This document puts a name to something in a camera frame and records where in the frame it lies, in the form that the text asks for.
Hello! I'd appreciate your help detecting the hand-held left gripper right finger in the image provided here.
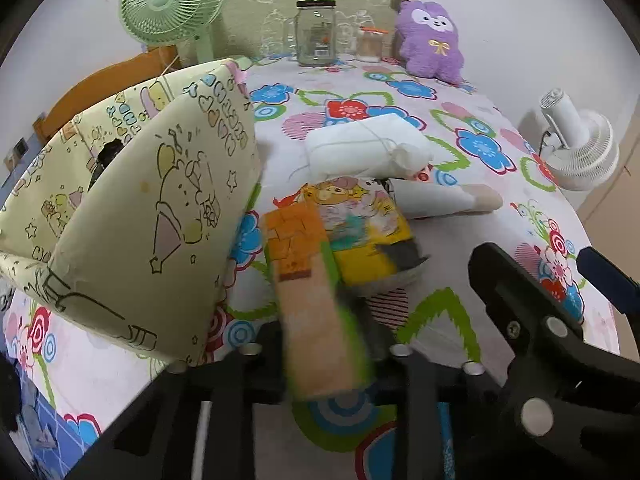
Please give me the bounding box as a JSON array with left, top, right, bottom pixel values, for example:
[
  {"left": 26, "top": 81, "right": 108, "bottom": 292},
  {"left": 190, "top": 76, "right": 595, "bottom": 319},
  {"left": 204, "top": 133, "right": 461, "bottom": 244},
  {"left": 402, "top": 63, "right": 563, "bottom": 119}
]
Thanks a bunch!
[{"left": 347, "top": 297, "right": 501, "bottom": 480}]

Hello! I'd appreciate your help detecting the green patterned board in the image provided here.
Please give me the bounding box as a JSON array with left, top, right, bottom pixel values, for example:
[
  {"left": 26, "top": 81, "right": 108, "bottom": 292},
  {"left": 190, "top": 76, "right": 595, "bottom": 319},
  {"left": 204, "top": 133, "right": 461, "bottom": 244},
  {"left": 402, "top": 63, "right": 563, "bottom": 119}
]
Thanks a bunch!
[{"left": 220, "top": 0, "right": 406, "bottom": 61}]

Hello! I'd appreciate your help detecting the small glass jar orange lid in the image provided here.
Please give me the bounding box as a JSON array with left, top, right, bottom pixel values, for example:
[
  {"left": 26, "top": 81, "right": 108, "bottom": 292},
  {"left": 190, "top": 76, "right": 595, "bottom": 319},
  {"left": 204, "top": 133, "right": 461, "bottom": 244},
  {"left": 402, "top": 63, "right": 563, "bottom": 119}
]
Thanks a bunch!
[{"left": 355, "top": 24, "right": 390, "bottom": 63}]

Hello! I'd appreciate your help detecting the yellow fabric storage box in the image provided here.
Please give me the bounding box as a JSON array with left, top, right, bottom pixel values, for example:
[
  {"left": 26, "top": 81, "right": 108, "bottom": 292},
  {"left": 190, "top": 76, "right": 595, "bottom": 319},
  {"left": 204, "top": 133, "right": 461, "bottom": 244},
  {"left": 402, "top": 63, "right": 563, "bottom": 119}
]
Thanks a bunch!
[{"left": 0, "top": 57, "right": 263, "bottom": 367}]

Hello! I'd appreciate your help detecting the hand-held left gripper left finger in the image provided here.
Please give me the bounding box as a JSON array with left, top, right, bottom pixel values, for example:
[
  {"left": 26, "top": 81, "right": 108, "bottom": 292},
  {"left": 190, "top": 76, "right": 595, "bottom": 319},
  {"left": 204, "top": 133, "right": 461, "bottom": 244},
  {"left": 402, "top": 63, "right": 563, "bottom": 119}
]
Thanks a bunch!
[{"left": 65, "top": 325, "right": 296, "bottom": 480}]

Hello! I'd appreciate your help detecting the green desk fan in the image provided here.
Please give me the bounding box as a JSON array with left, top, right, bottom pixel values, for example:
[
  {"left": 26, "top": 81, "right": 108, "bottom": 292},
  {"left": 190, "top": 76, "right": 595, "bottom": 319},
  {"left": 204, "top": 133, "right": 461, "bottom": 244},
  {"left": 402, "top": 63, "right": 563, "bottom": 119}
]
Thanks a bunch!
[{"left": 119, "top": 0, "right": 231, "bottom": 68}]

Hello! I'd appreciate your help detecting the white fan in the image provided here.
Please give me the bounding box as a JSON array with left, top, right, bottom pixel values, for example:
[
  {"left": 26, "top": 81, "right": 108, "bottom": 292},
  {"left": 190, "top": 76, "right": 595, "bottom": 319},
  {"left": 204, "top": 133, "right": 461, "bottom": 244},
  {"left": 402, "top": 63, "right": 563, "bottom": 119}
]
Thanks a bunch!
[{"left": 539, "top": 88, "right": 621, "bottom": 192}]

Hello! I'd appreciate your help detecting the floral tablecloth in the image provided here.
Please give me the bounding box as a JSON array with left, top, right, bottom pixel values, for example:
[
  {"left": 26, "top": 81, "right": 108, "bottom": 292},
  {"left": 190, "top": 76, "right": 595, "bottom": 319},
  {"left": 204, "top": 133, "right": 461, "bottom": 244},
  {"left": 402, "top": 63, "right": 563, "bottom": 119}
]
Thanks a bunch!
[{"left": 0, "top": 52, "right": 621, "bottom": 480}]

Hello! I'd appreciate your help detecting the white sock beige toe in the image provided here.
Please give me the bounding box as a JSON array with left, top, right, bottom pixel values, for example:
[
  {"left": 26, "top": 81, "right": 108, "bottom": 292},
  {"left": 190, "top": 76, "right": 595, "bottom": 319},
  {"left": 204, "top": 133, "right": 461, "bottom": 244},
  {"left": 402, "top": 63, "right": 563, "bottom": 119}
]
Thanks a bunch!
[{"left": 387, "top": 177, "right": 503, "bottom": 218}]

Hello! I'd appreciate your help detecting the purple plush toy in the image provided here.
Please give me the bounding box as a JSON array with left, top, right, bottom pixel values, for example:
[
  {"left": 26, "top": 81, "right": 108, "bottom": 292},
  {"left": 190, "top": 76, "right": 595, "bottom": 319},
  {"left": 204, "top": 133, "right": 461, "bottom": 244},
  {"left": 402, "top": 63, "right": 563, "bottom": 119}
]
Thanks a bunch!
[{"left": 395, "top": 0, "right": 466, "bottom": 85}]

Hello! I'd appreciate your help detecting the wooden chair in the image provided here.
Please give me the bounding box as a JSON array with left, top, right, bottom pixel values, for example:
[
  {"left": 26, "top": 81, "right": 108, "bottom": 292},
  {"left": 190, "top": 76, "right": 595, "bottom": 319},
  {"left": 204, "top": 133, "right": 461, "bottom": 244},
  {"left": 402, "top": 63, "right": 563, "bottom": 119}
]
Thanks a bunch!
[{"left": 32, "top": 50, "right": 183, "bottom": 143}]

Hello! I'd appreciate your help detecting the glass jar with green cap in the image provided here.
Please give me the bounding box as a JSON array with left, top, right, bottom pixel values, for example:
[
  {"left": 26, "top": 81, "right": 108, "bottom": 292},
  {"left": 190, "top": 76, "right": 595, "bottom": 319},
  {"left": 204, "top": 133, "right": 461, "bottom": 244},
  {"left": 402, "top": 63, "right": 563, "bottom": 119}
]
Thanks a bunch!
[{"left": 295, "top": 0, "right": 337, "bottom": 67}]

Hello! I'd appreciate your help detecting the white cloth bundle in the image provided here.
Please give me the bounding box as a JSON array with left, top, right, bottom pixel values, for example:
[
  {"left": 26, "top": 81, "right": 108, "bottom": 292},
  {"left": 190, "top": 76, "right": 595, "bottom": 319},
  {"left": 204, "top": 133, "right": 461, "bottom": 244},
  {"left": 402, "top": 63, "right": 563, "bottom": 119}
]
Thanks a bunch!
[{"left": 304, "top": 112, "right": 433, "bottom": 181}]

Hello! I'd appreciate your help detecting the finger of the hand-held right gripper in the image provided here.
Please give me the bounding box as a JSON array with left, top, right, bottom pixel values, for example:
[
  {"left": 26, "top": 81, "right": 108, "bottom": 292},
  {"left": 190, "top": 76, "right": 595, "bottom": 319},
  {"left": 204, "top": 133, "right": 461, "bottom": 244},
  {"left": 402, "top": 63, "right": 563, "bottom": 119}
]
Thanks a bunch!
[
  {"left": 577, "top": 246, "right": 640, "bottom": 317},
  {"left": 467, "top": 241, "right": 621, "bottom": 377}
]

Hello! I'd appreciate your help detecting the green fan cable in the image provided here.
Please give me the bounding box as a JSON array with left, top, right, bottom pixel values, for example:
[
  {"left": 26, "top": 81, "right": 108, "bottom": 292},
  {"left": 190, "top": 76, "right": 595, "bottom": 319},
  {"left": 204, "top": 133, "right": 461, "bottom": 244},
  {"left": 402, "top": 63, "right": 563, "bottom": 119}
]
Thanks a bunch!
[{"left": 160, "top": 47, "right": 183, "bottom": 78}]

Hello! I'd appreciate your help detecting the yellow cartoon packet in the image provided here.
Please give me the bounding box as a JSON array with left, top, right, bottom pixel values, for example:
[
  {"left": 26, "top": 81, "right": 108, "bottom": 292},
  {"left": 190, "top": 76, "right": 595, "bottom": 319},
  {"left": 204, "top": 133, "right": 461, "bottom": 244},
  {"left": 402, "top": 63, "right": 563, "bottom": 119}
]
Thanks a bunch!
[{"left": 272, "top": 175, "right": 416, "bottom": 286}]

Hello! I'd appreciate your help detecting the orange green cardboard box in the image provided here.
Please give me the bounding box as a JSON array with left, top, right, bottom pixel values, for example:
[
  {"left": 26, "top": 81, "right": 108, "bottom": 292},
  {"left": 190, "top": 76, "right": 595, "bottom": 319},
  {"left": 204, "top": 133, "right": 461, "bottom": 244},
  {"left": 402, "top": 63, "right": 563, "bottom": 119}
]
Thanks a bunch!
[{"left": 262, "top": 202, "right": 378, "bottom": 403}]

